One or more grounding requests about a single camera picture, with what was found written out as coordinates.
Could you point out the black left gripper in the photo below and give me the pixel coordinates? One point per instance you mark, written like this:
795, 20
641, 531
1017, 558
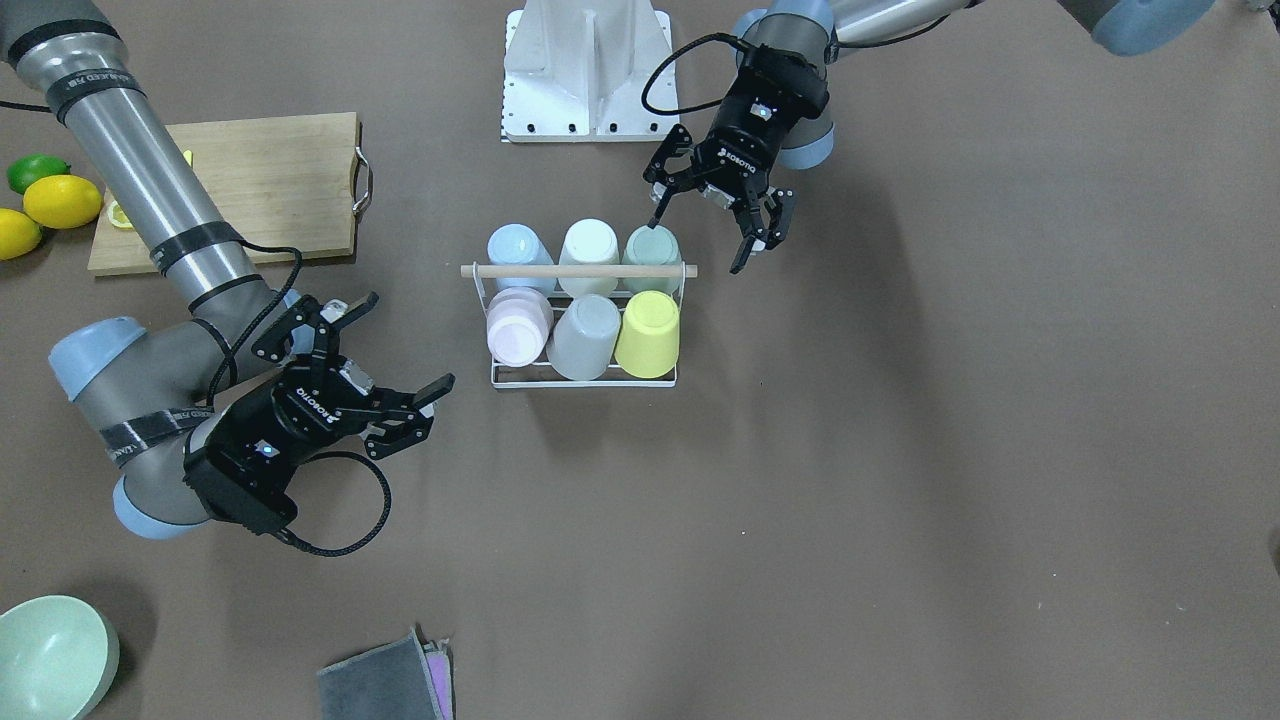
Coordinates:
737, 152

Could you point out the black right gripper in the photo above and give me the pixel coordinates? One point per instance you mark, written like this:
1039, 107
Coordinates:
298, 403

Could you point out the green plastic cup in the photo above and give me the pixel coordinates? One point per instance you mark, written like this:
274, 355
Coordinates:
656, 246

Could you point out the pink plastic cup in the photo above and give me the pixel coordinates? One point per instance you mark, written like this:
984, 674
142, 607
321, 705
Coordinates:
518, 323

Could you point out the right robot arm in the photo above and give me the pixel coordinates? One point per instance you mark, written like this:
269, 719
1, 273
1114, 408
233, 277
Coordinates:
145, 390

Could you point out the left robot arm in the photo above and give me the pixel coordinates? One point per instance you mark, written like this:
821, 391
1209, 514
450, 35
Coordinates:
826, 31

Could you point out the white plastic cup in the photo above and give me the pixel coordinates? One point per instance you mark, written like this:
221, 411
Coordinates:
589, 241

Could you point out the yellow plastic cup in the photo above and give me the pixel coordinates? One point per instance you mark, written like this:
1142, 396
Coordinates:
649, 341

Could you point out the grey plastic cup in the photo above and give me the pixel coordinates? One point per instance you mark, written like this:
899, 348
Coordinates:
582, 344

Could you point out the light blue plastic cup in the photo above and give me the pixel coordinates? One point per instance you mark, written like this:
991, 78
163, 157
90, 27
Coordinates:
518, 244

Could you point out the wooden cutting board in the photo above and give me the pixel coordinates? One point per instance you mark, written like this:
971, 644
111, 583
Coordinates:
283, 181

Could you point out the lemon slice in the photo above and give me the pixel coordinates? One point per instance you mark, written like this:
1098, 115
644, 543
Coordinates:
116, 216

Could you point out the folded grey cloth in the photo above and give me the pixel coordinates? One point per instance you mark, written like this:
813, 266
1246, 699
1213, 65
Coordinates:
406, 679

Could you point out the yellow lemon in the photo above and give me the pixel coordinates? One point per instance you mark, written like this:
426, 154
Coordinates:
62, 202
19, 234

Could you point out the green lime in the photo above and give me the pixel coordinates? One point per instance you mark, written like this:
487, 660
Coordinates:
23, 172

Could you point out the mint green bowl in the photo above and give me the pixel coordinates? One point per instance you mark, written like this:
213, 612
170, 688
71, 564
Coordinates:
59, 657

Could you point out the white wire cup holder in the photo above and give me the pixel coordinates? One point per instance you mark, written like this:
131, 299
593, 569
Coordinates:
541, 375

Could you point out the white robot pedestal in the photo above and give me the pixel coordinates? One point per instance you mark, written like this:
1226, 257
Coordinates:
574, 71

